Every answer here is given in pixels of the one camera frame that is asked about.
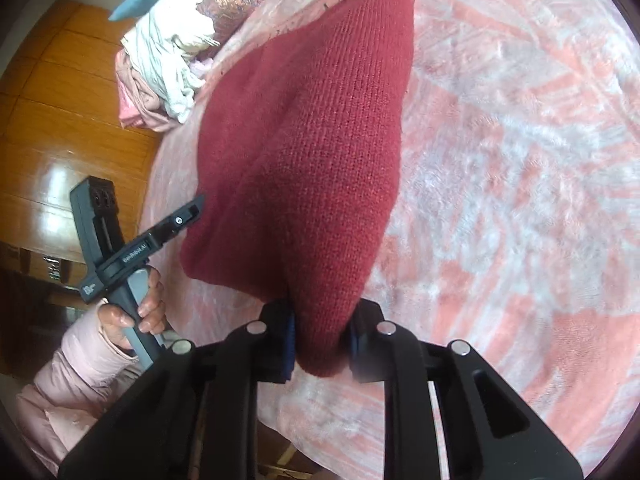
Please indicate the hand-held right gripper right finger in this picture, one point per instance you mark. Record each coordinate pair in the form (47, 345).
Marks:
(356, 350)

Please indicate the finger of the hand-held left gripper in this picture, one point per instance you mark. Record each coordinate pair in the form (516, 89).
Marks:
(175, 221)

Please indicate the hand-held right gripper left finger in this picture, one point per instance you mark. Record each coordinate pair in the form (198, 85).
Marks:
(289, 350)

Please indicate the dark red knit sweater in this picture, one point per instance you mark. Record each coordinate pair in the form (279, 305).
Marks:
(310, 160)

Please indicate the person's left forearm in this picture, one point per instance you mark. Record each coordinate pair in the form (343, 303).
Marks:
(75, 365)

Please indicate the person's left hand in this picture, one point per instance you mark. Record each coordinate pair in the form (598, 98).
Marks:
(152, 305)

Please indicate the pale pink garment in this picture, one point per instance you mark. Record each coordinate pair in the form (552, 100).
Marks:
(137, 105)

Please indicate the white ribbed garment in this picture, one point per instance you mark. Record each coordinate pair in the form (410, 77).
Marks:
(160, 50)

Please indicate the cream garment with zipper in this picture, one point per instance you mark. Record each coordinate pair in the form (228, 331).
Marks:
(195, 30)

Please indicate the pink patterned blanket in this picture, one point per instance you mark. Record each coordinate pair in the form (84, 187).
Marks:
(500, 185)

